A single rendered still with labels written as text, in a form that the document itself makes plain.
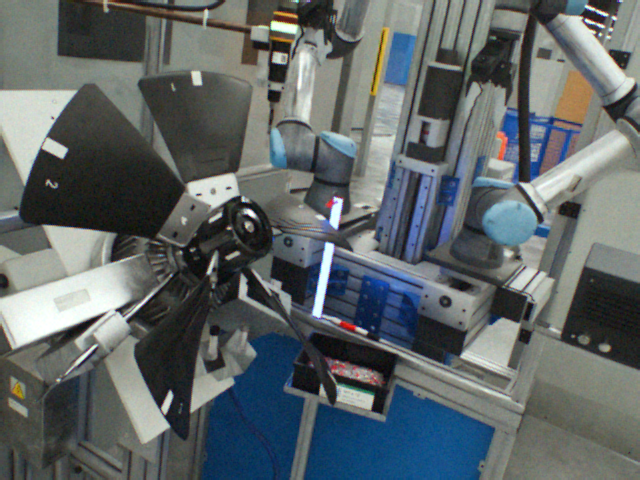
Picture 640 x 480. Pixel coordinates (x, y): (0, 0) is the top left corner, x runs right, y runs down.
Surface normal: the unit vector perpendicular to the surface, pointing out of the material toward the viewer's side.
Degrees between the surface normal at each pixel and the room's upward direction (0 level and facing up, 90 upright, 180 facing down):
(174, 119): 54
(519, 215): 95
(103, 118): 71
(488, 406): 90
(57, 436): 90
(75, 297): 50
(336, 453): 90
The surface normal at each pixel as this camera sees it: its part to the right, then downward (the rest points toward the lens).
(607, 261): 0.04, -0.84
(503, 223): -0.11, 0.40
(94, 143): 0.64, 0.14
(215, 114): 0.26, -0.37
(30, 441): -0.49, 0.22
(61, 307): 0.77, -0.37
